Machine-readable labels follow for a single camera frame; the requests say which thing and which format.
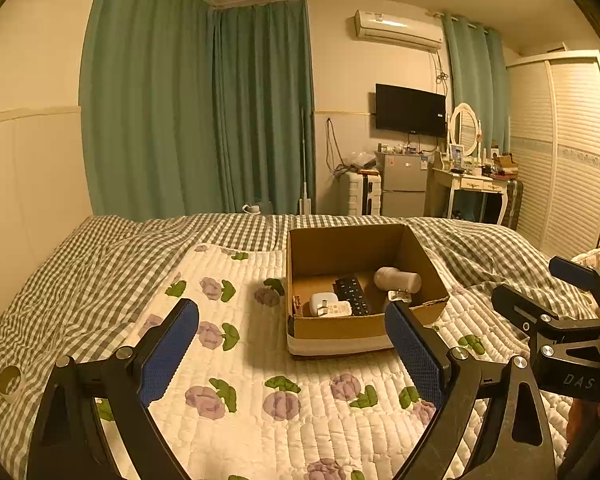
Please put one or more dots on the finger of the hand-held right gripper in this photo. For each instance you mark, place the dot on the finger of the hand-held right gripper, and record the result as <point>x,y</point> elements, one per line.
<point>517,305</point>
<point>575,272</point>

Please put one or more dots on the person's right hand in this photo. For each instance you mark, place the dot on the person's right hand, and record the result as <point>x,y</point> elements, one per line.
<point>582,422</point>

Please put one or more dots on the small photo frame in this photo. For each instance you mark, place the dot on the small photo frame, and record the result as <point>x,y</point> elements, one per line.
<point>456,154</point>

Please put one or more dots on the light green curtain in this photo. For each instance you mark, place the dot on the light green curtain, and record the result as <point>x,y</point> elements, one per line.
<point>475,75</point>

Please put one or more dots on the silver small fridge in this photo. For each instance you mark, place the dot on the silver small fridge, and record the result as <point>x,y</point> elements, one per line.
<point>405,185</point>

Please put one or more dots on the white louvred wardrobe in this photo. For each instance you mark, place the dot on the white louvred wardrobe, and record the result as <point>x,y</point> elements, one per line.
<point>565,160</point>

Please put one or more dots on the white dressing table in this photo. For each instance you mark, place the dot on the white dressing table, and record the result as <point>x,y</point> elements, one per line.
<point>465,182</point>

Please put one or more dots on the tape roll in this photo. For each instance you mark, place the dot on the tape roll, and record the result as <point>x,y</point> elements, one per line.
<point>15,396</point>

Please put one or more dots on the white mop stick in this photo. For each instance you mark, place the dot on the white mop stick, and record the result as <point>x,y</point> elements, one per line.
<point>305,160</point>

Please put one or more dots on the white air conditioner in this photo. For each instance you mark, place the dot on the white air conditioner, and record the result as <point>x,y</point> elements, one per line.
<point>397,30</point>

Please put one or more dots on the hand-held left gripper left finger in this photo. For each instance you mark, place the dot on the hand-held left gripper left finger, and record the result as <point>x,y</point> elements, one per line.
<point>170,355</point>

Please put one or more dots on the white charger plug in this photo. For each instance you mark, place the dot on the white charger plug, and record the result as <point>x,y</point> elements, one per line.
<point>322,304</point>

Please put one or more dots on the black remote control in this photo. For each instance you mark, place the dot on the black remote control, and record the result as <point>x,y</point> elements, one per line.
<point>352,292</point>

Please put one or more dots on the small brown box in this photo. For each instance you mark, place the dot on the small brown box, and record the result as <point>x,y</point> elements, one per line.
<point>505,161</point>

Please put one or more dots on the floral quilted mat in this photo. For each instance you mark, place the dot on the floral quilted mat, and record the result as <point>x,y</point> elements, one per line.
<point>260,350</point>

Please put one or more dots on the white handheld device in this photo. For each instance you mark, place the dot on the white handheld device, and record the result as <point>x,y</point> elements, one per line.
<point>397,279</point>

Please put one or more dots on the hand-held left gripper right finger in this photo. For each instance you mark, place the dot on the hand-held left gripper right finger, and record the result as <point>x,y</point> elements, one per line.
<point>415,355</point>

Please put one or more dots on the grey checkered duvet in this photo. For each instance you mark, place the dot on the grey checkered duvet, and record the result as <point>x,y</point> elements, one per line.
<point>80,270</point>

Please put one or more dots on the white suitcase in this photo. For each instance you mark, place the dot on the white suitcase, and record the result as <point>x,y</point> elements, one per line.
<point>362,192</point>

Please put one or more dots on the black wall television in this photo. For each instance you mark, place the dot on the black wall television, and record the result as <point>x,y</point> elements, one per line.
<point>410,110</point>

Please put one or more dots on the dark suitcase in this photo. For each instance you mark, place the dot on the dark suitcase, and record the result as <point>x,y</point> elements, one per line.
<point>514,202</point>

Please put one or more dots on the cardboard box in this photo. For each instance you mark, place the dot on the cardboard box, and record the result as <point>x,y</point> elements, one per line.
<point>340,335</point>

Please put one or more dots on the oval white vanity mirror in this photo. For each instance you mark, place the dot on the oval white vanity mirror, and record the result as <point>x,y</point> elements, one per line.
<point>465,127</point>

